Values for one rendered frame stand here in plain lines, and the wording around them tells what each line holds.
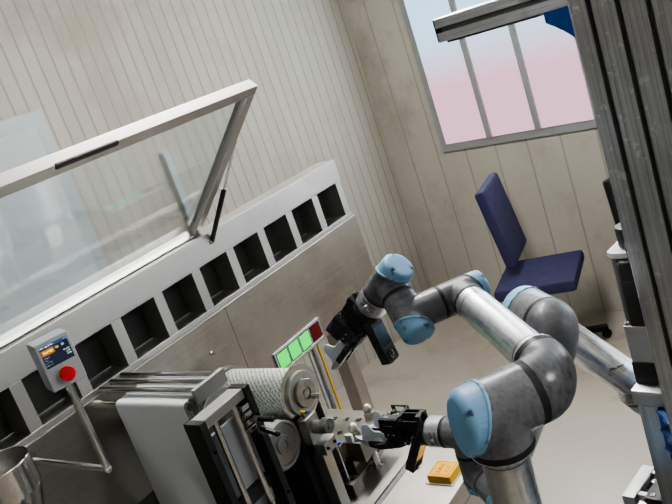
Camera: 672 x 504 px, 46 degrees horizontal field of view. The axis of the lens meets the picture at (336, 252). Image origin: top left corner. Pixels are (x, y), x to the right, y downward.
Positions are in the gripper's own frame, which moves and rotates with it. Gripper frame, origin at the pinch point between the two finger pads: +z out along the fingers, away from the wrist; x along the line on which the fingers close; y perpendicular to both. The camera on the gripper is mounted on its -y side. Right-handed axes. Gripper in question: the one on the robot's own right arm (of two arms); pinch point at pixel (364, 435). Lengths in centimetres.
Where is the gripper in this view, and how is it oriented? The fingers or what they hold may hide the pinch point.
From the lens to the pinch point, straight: 208.2
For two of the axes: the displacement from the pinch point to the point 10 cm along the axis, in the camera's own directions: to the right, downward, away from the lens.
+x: -5.3, 3.9, -7.5
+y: -3.1, -9.1, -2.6
